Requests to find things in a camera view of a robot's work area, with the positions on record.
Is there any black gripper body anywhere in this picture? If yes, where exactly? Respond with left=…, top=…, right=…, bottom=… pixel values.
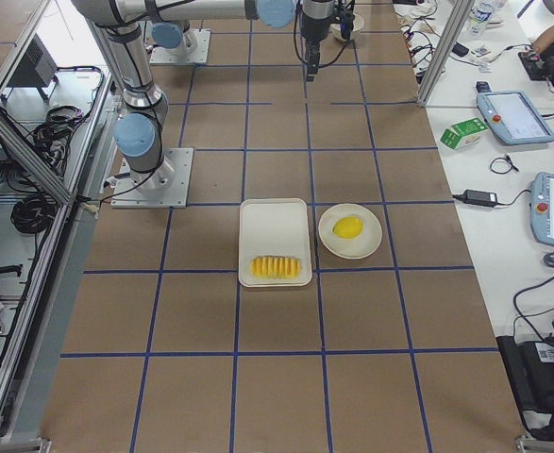
left=301, top=0, right=329, bottom=45

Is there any cream bowl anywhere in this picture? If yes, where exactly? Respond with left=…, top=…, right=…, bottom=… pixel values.
left=331, top=12, right=366, bottom=42

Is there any yellow lemon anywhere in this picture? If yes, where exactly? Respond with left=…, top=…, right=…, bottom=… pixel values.
left=332, top=216, right=364, bottom=240

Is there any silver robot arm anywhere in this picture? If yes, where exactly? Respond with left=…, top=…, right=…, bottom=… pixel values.
left=151, top=22, right=197, bottom=56
left=74, top=1, right=339, bottom=207

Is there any black phone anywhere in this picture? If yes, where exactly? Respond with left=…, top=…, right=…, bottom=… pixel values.
left=451, top=42, right=469, bottom=58

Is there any plastic water bottle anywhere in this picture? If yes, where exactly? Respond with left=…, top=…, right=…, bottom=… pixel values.
left=467, top=0, right=495, bottom=40

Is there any green white carton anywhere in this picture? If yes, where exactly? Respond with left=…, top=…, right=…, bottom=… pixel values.
left=440, top=117, right=488, bottom=150

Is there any cream rectangular tray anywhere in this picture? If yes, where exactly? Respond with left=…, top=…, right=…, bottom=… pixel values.
left=238, top=198, right=312, bottom=288

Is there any cream round plate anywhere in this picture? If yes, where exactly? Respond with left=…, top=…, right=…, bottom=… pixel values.
left=318, top=203, right=383, bottom=260

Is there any upper teach pendant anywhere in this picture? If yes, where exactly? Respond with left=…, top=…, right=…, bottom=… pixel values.
left=476, top=91, right=554, bottom=145

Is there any black power adapter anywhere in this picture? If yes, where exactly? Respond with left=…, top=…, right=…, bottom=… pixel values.
left=463, top=190, right=498, bottom=208

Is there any sliced yellow fruit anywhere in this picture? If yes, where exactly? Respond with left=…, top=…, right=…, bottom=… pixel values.
left=250, top=256, right=302, bottom=279

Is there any aluminium frame post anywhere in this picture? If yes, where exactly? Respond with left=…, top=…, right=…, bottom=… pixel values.
left=417, top=0, right=473, bottom=107

